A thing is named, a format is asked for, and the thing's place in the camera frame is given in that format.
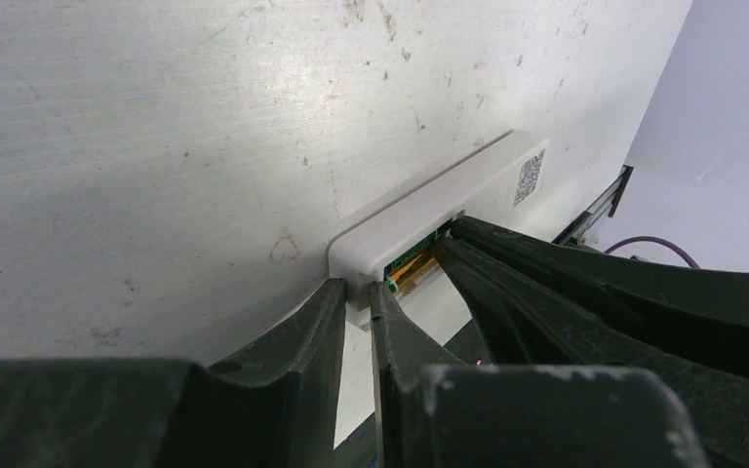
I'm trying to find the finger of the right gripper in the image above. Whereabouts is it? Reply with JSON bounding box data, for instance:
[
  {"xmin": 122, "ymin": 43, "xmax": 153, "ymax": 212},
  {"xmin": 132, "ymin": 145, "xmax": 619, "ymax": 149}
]
[{"xmin": 433, "ymin": 240, "xmax": 749, "ymax": 467}]

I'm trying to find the green black AAA battery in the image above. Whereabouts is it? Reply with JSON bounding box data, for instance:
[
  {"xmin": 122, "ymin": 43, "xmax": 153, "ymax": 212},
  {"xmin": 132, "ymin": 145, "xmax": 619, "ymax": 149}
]
[{"xmin": 382, "ymin": 219, "xmax": 453, "ymax": 282}]

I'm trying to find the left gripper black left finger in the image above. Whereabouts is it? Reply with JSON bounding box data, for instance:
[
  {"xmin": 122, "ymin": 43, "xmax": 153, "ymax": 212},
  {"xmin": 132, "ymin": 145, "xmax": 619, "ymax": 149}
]
[{"xmin": 0, "ymin": 279, "xmax": 345, "ymax": 467}]

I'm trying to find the gold AAA battery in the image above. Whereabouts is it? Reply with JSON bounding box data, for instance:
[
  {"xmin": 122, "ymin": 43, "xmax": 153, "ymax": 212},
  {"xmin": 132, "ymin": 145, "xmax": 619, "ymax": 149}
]
[{"xmin": 383, "ymin": 251, "xmax": 438, "ymax": 298}]

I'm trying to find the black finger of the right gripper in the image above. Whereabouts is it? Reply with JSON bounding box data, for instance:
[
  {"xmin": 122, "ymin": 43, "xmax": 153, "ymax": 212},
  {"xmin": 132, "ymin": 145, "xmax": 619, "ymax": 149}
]
[{"xmin": 451, "ymin": 216, "xmax": 749, "ymax": 378}]

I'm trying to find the white remote control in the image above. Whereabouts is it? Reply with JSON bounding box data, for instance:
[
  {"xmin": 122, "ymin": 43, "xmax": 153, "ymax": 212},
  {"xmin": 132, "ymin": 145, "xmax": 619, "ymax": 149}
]
[{"xmin": 328, "ymin": 131, "xmax": 549, "ymax": 330}]

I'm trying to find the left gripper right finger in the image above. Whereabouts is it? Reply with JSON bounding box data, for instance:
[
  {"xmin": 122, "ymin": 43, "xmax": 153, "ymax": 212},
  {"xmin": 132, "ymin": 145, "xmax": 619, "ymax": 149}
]
[{"xmin": 370, "ymin": 282, "xmax": 709, "ymax": 467}]

